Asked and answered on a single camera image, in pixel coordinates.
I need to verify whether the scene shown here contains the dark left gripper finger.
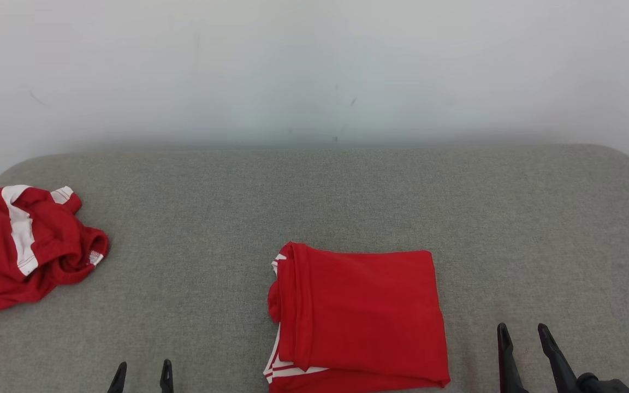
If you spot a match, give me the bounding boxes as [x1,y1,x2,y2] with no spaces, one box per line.
[107,361,128,393]
[160,359,175,393]

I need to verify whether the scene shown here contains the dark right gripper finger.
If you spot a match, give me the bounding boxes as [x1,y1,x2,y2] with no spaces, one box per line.
[537,323,580,393]
[497,323,529,393]

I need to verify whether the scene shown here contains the red shorts with white stripe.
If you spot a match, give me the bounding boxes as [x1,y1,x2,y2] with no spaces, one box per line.
[0,185,110,326]

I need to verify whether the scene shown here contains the red shirt with white sleeves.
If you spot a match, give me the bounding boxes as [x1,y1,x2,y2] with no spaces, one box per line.
[263,242,451,393]

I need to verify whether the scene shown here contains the grey fabric sofa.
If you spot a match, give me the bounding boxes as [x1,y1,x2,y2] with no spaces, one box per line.
[0,144,629,393]

